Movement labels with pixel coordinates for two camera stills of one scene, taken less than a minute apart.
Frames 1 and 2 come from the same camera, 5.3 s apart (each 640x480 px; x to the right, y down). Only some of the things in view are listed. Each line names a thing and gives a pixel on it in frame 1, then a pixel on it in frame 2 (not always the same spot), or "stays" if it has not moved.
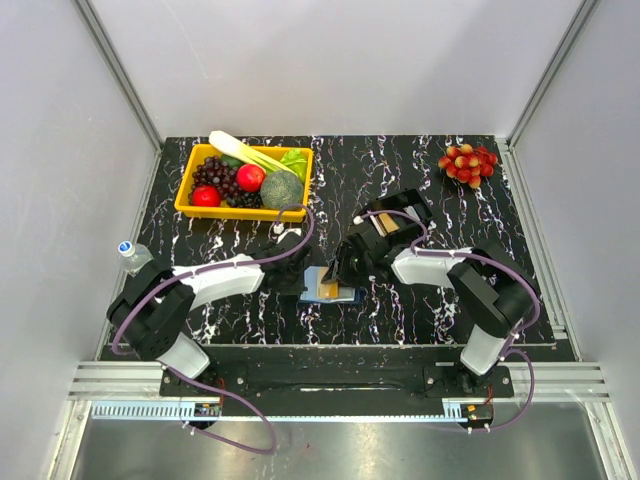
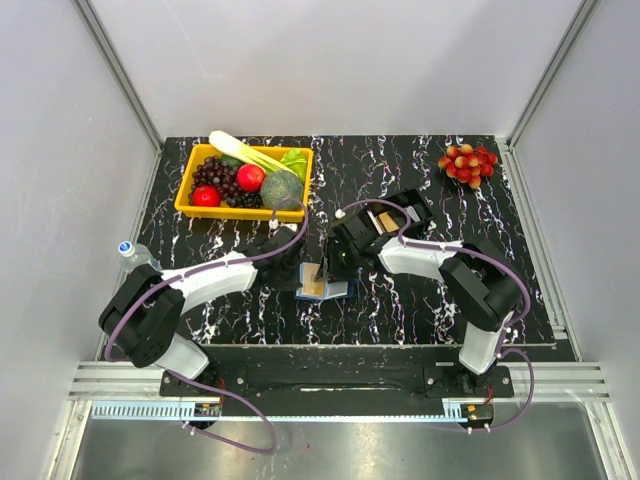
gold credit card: [327, 289] -> [312, 286]
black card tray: [392, 214] stays
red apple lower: [206, 196] stays
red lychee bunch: [468, 164] stays
